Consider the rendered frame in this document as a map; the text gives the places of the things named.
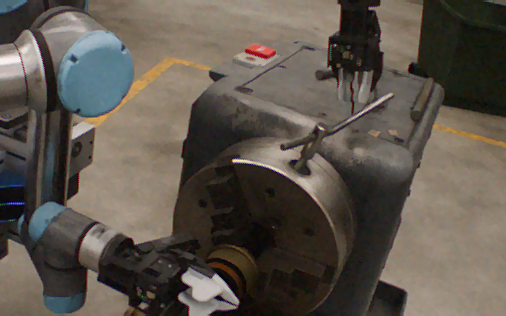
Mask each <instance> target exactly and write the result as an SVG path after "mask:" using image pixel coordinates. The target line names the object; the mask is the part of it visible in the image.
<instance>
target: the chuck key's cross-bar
mask: <svg viewBox="0 0 506 316"><path fill-rule="evenodd" d="M393 97H394V94H393V93H388V94H386V95H384V97H382V98H380V99H379V100H377V101H374V102H373V103H371V104H369V105H368V106H367V107H365V108H364V109H362V110H359V111H358V112H356V113H354V114H353V115H351V116H350V117H349V118H347V119H345V120H342V121H340V123H338V124H336V125H334V126H333V127H331V128H330V129H329V130H328V132H327V134H326V135H325V137H328V136H331V135H333V134H335V133H336V132H338V131H341V130H342V129H343V128H345V127H347V126H348V125H350V124H351V123H352V122H354V121H357V120H359V119H360V118H361V117H363V116H365V115H366V114H368V113H369V112H370V111H374V110H375V109H377V107H379V106H381V105H382V104H384V103H385V102H388V101H390V100H391V99H393ZM325 137H324V138H325ZM317 139H318V137H317V135H316V134H314V133H313V134H309V135H307V136H304V137H301V138H298V139H295V140H292V141H287V142H283V143H281V144H280V149H281V151H287V150H289V149H292V148H295V147H298V146H300V145H303V144H306V143H309V142H314V141H317Z"/></svg>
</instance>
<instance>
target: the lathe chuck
mask: <svg viewBox="0 0 506 316"><path fill-rule="evenodd" d="M300 156H301V155H300V153H298V152H296V151H294V150H292V149H289V150H287V151H281V149H280V145H276V144H272V143H263V142H254V143H246V144H241V145H238V146H235V147H233V148H230V149H228V150H226V151H225V152H224V153H220V154H219V155H218V156H216V157H215V158H214V159H213V160H212V161H211V162H210V163H209V164H207V165H206V166H204V167H202V168H201V170H200V171H198V172H197V173H196V174H195V175H193V176H192V177H190V179H189V180H188V181H187V183H186V184H185V185H184V186H183V188H182V189H181V190H180V192H179V196H178V198H177V201H176V203H175V207H174V211H173V219H172V228H173V235H174V234H181V233H185V232H189V231H190V232H191V233H192V234H193V235H194V236H195V237H196V238H197V239H198V244H197V247H196V251H195V255H196V256H197V257H199V258H200V259H202V260H203V261H204V262H205V258H206V256H207V254H208V253H209V252H210V250H211V249H212V248H214V246H213V243H212V240H211V238H210V236H211V235H213V234H214V233H215V229H214V225H213V223H212V220H211V217H210V213H213V212H214V205H213V202H212V200H211V197H210V194H209V192H208V190H207V187H206V185H207V184H208V183H209V182H210V181H212V180H213V178H215V177H216V176H217V175H216V171H215V169H214V167H215V166H216V165H217V164H219V163H221V162H224V161H229V160H233V164H234V166H235V169H236V172H237V175H238V180H239V183H240V186H241V188H242V190H243V193H244V196H245V199H246V202H247V204H248V207H249V210H250V214H251V217H252V220H253V222H254V223H256V224H258V225H262V226H263V227H264V228H265V229H267V230H268V231H269V232H270V234H271V235H273V239H274V241H275V244H276V246H281V247H283V248H285V249H287V250H290V251H293V252H295V253H297V254H299V255H300V254H302V255H305V256H306V257H309V258H311V259H314V260H316V261H318V262H323V263H325V264H328V265H330V266H333V267H334V268H337V270H336V273H335V277H334V279H333V282H332V283H331V285H329V284H327V283H324V282H323V283H322V284H321V286H320V288H319V290H318V291H317V293H316V295H313V294H311V293H309V292H306V291H302V290H300V289H297V288H295V287H292V286H291V285H290V287H289V289H288V291H287V292H283V291H281V290H279V289H277V288H275V287H272V286H271V285H269V287H268V288H267V290H266V291H265V292H263V291H260V290H259V289H256V288H254V289H253V290H252V291H250V292H249V293H248V294H246V295H245V296H244V298H243V299H241V300H240V301H239V306H238V308H237V309H234V310H233V311H235V312H238V313H239V314H241V315H244V316H303V315H305V314H308V313H309V312H310V311H312V310H313V309H315V308H316V307H317V306H320V304H321V303H322V302H323V301H324V300H325V299H326V298H327V297H328V296H329V295H330V293H331V290H332V288H333V287H334V285H335V283H336V281H337V279H338V278H339V276H340V274H341V272H342V270H343V269H344V265H345V263H346V261H347V260H348V257H349V255H350V251H351V248H352V242H353V225H352V220H351V215H350V212H349V207H348V204H347V202H346V200H345V199H344V197H343V195H342V193H341V190H340V188H338V186H337V185H336V183H335V182H334V181H333V179H332V178H331V177H330V176H329V175H328V174H327V173H326V172H325V171H324V170H323V169H322V168H321V166H320V165H317V164H316V163H315V162H313V161H312V160H308V162H307V164H306V165H305V166H306V167H307V169H308V173H307V174H302V173H299V172H298V171H297V170H295V169H294V168H293V167H292V166H291V165H290V163H291V162H294V161H295V162H298V159H299V158H300ZM242 245H243V246H245V247H246V248H247V249H248V250H249V251H250V253H251V254H252V255H253V257H254V258H255V261H256V260H257V259H258V258H259V256H261V253H262V252H263V251H264V250H265V248H266V247H267V246H268V245H269V244H267V243H265V242H263V241H262V240H260V239H259V238H258V237H256V236H254V234H253V233H251V234H250V236H249V237H248V238H247V239H246V240H245V241H244V243H243V244H242Z"/></svg>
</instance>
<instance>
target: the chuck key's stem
mask: <svg viewBox="0 0 506 316"><path fill-rule="evenodd" d="M328 130H329V128H328V126H327V125H325V124H324V123H321V122H318V123H317V124H316V125H315V127H314V129H313V130H312V131H311V133H310V134H313V133H314V134H316V135H317V137H318V139H317V141H314V142H309V143H306V144H304V146H303V148H302V150H301V151H300V155H301V156H300V158H299V159H298V163H297V165H294V166H295V167H297V168H298V170H299V171H301V170H303V169H304V166H305V165H306V164H307V162H308V160H311V159H312V157H313V156H314V154H315V153H316V151H317V150H318V148H319V146H320V143H321V142H322V140H323V139H324V137H325V135H326V134H327V132H328Z"/></svg>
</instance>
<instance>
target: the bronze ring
mask: <svg viewBox="0 0 506 316"><path fill-rule="evenodd" d="M255 262H256V261H255V258H254V257H253V255H252V254H251V253H250V251H249V250H248V249H247V248H245V247H243V246H239V247H238V246H233V245H227V244H224V245H219V246H215V247H214V248H212V249H211V250H210V252H209V253H208V254H207V256H206V258H205V264H206V265H207V266H210V267H211V268H212V269H213V270H214V271H215V272H216V275H218V276H219V277H220V278H221V279H222V280H223V281H224V282H225V283H226V285H228V288H229V289H230V290H231V291H232V293H233V294H235V296H236V297H237V299H238V300H239V301H240V300H241V299H243V298H244V296H245V295H246V294H248V293H249V292H250V291H252V290H253V289H254V287H255V286H256V285H257V283H258V280H259V271H258V267H257V266H256V264H255Z"/></svg>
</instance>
